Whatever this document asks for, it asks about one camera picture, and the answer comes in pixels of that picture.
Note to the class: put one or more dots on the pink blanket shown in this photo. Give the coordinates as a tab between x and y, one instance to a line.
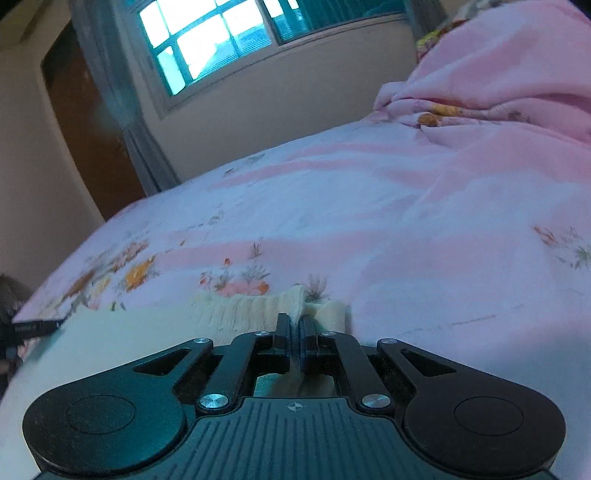
498	60

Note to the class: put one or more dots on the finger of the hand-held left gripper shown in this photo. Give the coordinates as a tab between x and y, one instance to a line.
37	328

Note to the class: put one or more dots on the cream knit sweater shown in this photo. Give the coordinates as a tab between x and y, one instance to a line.
138	325

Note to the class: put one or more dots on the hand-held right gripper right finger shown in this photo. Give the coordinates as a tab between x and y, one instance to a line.
307	332

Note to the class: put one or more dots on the window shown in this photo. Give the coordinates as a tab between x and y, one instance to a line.
217	37

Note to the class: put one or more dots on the grey curtain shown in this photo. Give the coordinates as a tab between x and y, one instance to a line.
422	14
124	115

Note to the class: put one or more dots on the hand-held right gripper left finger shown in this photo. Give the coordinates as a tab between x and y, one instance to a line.
282	330

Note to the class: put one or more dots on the colourful floral pillow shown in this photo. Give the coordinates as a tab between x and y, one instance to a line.
429	44

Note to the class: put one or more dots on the bed with pink floral sheet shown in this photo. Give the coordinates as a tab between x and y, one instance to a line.
369	221

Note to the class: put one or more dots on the brown wooden door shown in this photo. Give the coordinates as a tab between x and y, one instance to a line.
87	129

